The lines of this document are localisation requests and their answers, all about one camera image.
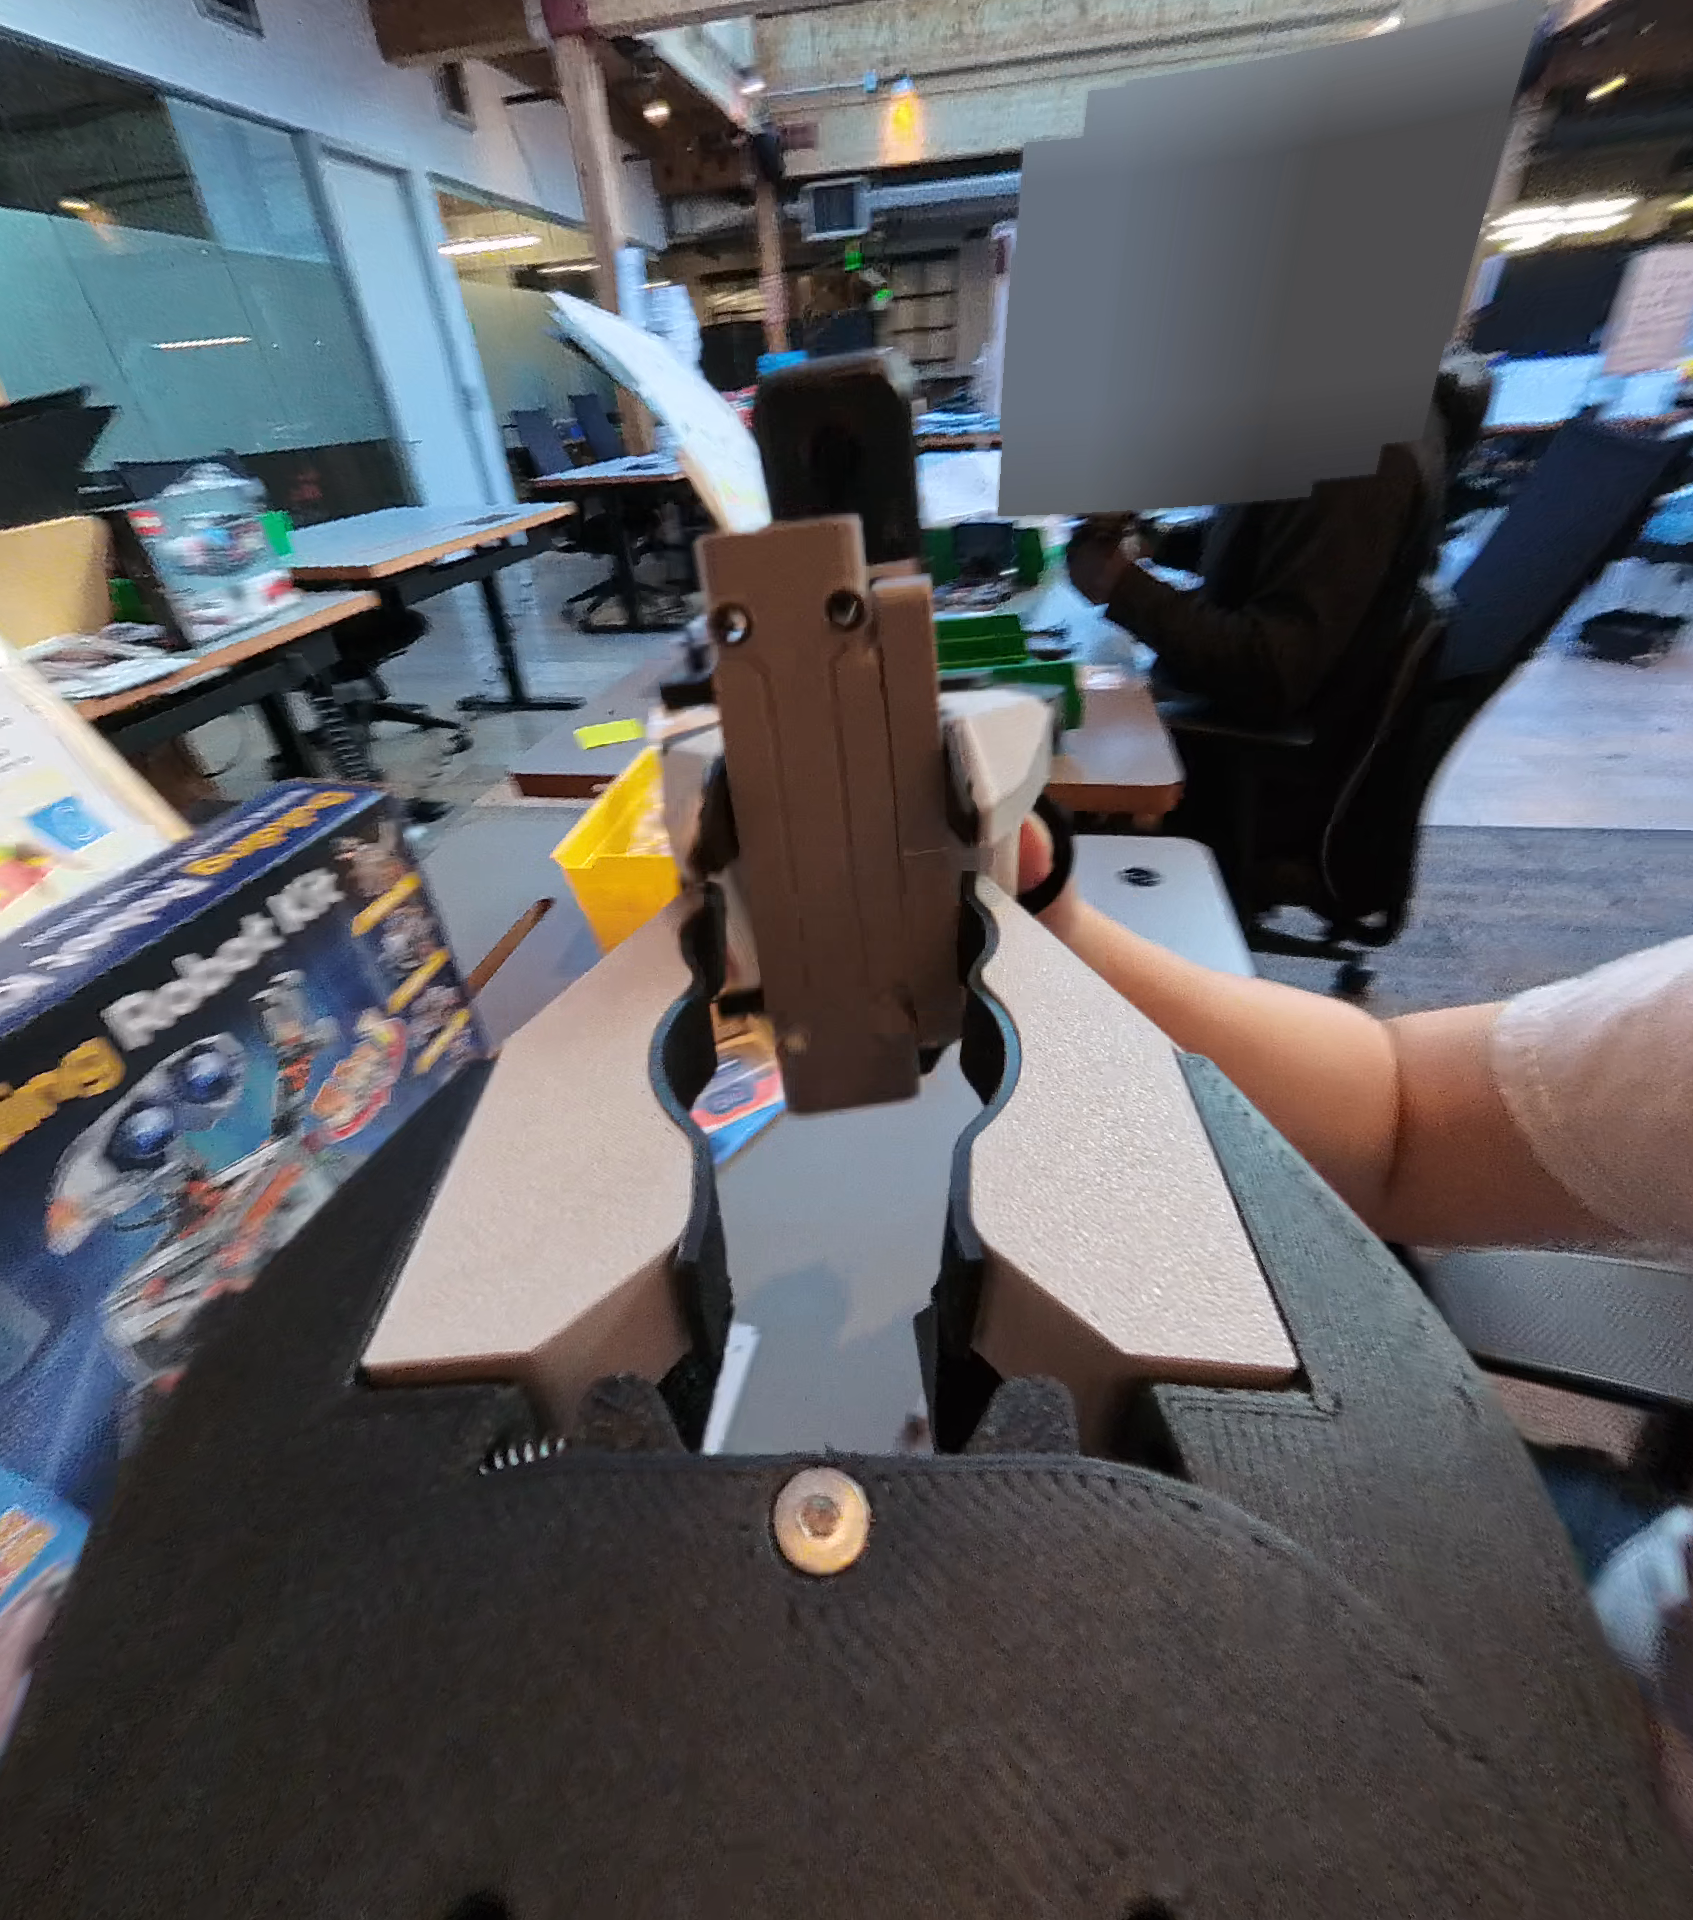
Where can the person's right hand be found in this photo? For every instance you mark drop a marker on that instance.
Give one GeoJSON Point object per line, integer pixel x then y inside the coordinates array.
{"type": "Point", "coordinates": [1087, 938]}

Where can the toy car set box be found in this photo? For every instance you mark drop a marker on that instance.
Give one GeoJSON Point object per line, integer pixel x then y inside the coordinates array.
{"type": "Point", "coordinates": [217, 554]}

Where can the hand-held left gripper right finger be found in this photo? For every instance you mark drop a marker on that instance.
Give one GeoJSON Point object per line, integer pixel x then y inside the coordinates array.
{"type": "Point", "coordinates": [1118, 1201]}

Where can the green plastic bin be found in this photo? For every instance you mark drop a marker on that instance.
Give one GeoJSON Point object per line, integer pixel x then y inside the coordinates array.
{"type": "Point", "coordinates": [1003, 653]}

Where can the person's pale t-shirt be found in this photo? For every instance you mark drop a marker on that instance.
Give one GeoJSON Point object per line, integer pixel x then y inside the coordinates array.
{"type": "Point", "coordinates": [1656, 1095]}

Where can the black office chair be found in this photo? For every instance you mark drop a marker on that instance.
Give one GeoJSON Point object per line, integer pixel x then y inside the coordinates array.
{"type": "Point", "coordinates": [1364, 841]}
{"type": "Point", "coordinates": [1552, 554]}

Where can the white curved poster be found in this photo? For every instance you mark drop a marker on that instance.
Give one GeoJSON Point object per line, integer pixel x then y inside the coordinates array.
{"type": "Point", "coordinates": [681, 404]}

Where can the person's right forearm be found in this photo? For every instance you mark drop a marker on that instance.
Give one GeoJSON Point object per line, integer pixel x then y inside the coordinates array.
{"type": "Point", "coordinates": [1311, 1080]}

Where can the wooden stick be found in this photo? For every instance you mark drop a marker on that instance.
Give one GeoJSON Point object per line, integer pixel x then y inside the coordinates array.
{"type": "Point", "coordinates": [513, 944]}

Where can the dark blue robot kit box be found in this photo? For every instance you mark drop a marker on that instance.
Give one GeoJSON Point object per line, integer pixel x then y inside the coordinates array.
{"type": "Point", "coordinates": [186, 1051]}

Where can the grey desk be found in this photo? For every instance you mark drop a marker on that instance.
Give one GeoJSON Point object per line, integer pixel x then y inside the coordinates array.
{"type": "Point", "coordinates": [830, 1230]}

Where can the brown cardboard box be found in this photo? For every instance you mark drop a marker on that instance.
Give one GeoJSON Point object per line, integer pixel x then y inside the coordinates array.
{"type": "Point", "coordinates": [21, 578]}

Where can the white instruction booklet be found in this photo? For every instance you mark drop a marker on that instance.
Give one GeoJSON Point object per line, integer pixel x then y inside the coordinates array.
{"type": "Point", "coordinates": [731, 1389]}

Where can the yellow plastic bin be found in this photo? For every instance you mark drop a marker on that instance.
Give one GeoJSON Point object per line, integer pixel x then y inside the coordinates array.
{"type": "Point", "coordinates": [620, 863]}

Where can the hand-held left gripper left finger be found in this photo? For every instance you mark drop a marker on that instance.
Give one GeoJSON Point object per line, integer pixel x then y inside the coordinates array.
{"type": "Point", "coordinates": [547, 1201]}

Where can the paper sign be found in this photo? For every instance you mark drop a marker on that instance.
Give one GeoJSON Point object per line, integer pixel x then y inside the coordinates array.
{"type": "Point", "coordinates": [1663, 308]}

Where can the black board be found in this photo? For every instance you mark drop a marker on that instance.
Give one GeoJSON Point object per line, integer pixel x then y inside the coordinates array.
{"type": "Point", "coordinates": [37, 442]}

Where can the yellow sticky note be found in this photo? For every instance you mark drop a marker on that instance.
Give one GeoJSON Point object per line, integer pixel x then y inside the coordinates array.
{"type": "Point", "coordinates": [608, 735]}

